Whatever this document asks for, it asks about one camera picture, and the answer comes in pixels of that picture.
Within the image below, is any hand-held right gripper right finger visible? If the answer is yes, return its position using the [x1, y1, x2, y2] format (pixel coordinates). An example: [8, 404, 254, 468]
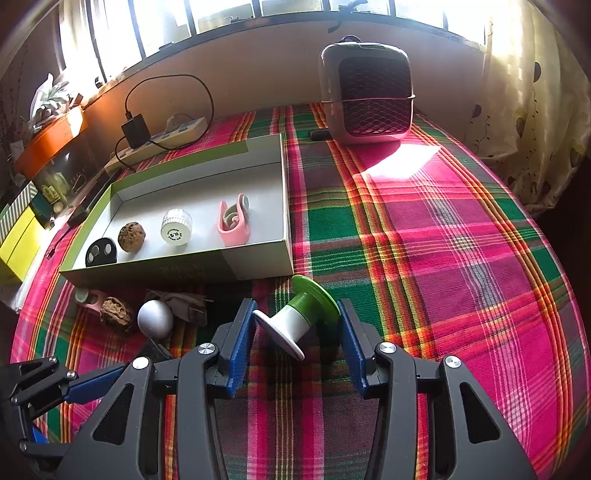
[338, 299, 539, 480]

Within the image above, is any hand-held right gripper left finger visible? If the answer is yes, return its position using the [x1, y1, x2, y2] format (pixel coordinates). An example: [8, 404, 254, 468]
[55, 298, 259, 480]

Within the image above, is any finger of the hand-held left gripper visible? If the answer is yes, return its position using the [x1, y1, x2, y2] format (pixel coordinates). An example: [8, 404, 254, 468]
[18, 422, 70, 462]
[9, 342, 174, 419]

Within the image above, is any white green spool gadget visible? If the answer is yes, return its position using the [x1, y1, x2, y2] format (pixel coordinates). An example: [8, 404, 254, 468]
[252, 274, 341, 361]

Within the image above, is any brown walnut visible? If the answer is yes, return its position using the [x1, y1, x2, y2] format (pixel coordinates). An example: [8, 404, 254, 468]
[117, 222, 147, 253]
[100, 296, 134, 332]

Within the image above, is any grey ball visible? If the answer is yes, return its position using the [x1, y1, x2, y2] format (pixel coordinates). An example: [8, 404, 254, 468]
[137, 300, 174, 343]

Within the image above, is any large pink clip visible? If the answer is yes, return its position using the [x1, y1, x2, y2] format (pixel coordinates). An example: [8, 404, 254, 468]
[217, 194, 252, 245]

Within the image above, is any black handheld device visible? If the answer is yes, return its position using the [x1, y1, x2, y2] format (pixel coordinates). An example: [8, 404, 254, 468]
[85, 237, 117, 267]

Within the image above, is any white ribbed round cap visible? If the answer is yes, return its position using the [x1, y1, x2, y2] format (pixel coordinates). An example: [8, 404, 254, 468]
[161, 209, 193, 245]

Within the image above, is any green white cardboard box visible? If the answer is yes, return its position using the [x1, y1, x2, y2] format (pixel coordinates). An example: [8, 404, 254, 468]
[59, 134, 294, 292]

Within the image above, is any yellow box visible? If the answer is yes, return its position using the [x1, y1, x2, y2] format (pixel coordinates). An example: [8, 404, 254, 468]
[0, 205, 49, 282]

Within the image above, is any green labelled packet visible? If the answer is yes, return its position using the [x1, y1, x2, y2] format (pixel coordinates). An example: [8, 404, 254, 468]
[39, 182, 63, 206]

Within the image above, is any green white striped box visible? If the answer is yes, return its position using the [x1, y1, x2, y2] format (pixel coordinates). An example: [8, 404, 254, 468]
[0, 181, 38, 232]

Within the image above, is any beige power strip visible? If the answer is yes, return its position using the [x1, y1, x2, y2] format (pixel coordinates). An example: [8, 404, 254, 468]
[104, 117, 207, 175]

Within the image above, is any black charger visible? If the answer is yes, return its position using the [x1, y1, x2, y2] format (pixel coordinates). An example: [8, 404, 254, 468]
[121, 115, 151, 149]

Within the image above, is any orange box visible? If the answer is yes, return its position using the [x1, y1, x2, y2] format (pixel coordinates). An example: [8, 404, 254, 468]
[13, 108, 89, 180]

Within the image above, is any grey small heater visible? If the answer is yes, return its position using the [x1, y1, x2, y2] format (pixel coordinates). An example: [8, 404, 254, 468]
[309, 36, 417, 146]

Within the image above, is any cream patterned curtain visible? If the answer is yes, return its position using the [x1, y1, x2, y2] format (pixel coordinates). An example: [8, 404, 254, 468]
[466, 28, 591, 217]

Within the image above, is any white plastic bag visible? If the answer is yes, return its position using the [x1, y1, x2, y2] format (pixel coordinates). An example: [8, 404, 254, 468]
[30, 71, 75, 130]

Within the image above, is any window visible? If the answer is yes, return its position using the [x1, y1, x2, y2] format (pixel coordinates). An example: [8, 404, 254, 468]
[55, 0, 490, 79]

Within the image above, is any thin black usb cable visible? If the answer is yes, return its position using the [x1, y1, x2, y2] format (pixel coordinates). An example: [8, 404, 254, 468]
[46, 226, 70, 260]

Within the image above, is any black charger cable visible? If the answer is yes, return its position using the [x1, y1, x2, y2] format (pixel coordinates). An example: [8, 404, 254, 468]
[115, 74, 216, 172]

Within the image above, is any black window handle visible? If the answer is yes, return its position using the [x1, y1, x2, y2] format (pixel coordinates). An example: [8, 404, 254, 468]
[330, 0, 369, 34]

